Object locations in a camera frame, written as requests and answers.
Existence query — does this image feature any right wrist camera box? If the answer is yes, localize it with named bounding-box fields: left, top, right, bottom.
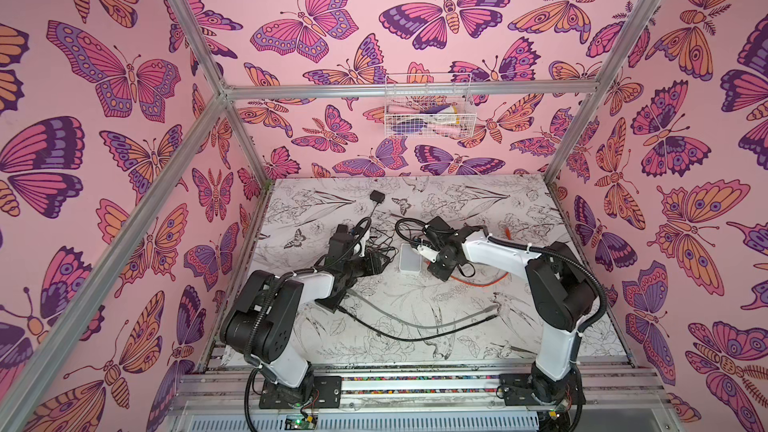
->
left=416, top=244, right=439, bottom=262

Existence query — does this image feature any white wire basket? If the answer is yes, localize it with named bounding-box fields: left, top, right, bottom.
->
left=382, top=73, right=477, bottom=140

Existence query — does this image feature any black network switch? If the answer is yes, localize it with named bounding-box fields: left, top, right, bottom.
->
left=315, top=279, right=357, bottom=313

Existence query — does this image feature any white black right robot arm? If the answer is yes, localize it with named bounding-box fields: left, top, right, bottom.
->
left=416, top=218, right=608, bottom=431

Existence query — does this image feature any aluminium frame post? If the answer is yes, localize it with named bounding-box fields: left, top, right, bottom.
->
left=168, top=0, right=270, bottom=186

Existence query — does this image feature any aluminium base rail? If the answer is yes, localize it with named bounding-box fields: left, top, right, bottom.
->
left=165, top=361, right=685, bottom=431

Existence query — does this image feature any white network switch box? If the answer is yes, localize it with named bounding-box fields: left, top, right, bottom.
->
left=398, top=244, right=422, bottom=275

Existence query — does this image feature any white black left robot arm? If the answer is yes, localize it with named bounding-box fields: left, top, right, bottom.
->
left=219, top=217, right=390, bottom=407

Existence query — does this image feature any grey ethernet cable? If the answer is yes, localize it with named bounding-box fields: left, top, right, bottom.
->
left=347, top=287, right=502, bottom=331

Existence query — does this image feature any black power adapter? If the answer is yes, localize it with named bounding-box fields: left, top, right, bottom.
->
left=362, top=234, right=399, bottom=259
left=356, top=190, right=404, bottom=235

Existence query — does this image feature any red ethernet cable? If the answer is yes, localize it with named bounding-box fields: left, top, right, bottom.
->
left=449, top=224, right=514, bottom=289

